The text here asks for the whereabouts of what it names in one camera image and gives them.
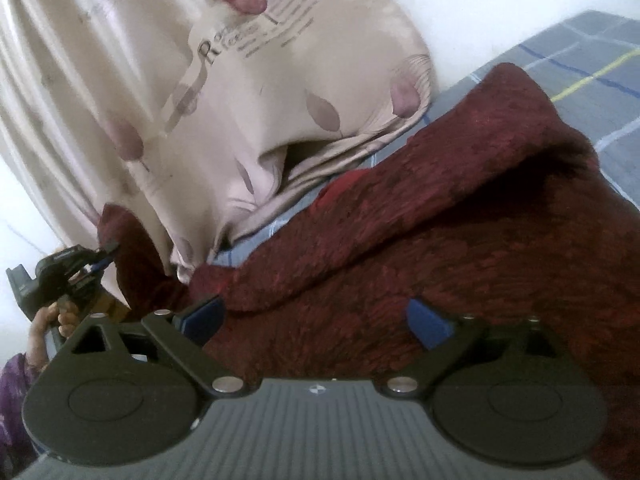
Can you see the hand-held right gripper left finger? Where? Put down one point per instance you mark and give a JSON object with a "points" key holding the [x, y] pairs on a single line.
{"points": [[204, 321]]}

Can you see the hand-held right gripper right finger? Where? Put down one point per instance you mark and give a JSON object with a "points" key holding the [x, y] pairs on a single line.
{"points": [[427, 327]]}

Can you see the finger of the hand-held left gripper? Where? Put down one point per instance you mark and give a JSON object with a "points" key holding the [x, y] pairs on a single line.
{"points": [[102, 259]]}

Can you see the dark red patterned garment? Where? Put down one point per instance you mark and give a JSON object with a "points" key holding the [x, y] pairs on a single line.
{"points": [[425, 240]]}

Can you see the person's left forearm purple sleeve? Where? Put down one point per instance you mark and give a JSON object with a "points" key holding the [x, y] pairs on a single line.
{"points": [[15, 400]]}

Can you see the person's left hand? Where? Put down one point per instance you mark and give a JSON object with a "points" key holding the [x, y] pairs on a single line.
{"points": [[52, 330]]}

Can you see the beige leaf print curtain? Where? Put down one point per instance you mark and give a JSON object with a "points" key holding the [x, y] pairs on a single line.
{"points": [[200, 135]]}

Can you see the grey plaid bed sheet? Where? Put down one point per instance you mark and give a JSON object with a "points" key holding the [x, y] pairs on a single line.
{"points": [[600, 110]]}

